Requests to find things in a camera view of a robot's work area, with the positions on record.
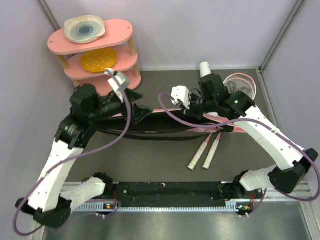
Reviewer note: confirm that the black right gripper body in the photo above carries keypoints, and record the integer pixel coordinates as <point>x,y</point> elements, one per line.
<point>197,106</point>

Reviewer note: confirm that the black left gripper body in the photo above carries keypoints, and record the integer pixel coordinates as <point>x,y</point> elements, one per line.
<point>112,106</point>

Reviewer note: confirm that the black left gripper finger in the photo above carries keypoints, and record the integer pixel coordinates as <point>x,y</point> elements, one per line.
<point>140,112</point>
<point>133,96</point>

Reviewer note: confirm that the pink racket bag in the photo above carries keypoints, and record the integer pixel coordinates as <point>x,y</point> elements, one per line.
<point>158,126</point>

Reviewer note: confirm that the white shuttlecock tube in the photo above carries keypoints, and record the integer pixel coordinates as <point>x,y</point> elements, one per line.
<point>204,69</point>

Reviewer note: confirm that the pink badminton racket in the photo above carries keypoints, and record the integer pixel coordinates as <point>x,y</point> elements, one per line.
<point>215,150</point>
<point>199,153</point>

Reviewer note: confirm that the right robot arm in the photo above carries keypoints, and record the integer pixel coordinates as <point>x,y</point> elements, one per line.
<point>233,99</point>

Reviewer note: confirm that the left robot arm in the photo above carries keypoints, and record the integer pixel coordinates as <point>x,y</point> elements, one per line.
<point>47,204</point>

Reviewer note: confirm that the yellow dotted plate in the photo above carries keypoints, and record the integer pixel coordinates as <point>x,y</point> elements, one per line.
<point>96,61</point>

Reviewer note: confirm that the pink three-tier wooden shelf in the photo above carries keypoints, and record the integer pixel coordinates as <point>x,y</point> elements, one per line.
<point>87,45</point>

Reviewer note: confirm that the white blue ceramic bowl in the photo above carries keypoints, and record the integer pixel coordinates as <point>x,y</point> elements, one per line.
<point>84,29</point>

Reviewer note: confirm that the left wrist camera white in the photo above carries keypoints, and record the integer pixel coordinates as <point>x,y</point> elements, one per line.
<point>117,80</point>

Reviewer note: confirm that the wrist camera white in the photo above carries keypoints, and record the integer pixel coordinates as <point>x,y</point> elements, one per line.
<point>180,95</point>
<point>117,80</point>

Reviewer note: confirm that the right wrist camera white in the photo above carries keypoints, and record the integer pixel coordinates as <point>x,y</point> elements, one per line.
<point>180,95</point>

